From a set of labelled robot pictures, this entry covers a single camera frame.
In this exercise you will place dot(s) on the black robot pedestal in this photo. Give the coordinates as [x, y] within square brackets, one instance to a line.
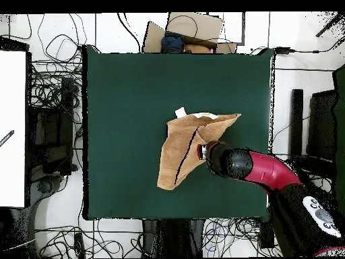
[175, 237]

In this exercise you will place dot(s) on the black chair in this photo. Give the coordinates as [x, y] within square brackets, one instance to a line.
[320, 124]

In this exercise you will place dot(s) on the black rectangular box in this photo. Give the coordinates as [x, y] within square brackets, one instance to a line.
[266, 234]

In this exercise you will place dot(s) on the black power strip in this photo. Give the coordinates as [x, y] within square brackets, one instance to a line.
[79, 244]

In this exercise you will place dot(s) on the white board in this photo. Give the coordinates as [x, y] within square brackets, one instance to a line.
[12, 121]

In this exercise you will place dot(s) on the dark green table cloth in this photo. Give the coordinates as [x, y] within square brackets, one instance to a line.
[121, 94]

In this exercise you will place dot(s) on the orange terry towel with tags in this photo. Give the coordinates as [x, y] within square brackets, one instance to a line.
[178, 145]

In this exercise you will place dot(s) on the orange cloth in box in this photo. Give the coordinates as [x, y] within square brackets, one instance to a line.
[196, 49]

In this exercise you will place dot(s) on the black power adapter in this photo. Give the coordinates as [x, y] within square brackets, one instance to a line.
[282, 50]

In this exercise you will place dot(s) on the dark blue garment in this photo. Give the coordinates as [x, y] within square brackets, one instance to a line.
[172, 43]

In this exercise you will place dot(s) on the brown cardboard box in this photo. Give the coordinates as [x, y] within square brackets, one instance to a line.
[194, 27]

